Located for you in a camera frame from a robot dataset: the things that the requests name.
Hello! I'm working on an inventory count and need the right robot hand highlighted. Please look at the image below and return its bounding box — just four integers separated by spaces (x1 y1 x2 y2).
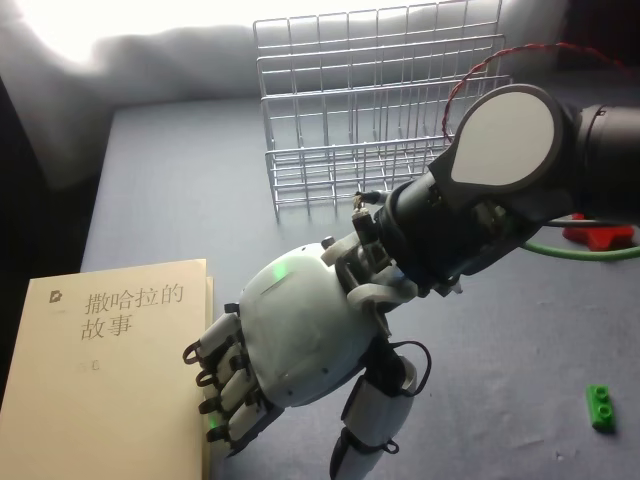
182 234 434 480

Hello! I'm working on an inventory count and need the beige hardcover book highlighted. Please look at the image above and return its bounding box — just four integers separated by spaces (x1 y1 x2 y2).
0 258 215 480

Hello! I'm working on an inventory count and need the grey table cloth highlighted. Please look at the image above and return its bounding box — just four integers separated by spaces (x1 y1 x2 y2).
74 69 640 480

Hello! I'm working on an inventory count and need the green toy brick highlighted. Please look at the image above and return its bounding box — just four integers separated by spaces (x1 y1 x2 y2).
585 383 618 434

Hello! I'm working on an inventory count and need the red star toy block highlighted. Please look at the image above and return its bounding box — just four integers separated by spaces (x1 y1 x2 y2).
562 212 634 252

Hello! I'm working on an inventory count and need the silver wire rack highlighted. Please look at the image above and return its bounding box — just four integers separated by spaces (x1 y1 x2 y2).
252 0 514 222

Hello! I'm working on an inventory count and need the red twisted wire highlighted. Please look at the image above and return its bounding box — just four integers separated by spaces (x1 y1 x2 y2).
442 42 640 139

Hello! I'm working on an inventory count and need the green cable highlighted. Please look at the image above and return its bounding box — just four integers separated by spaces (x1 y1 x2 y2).
519 239 640 262

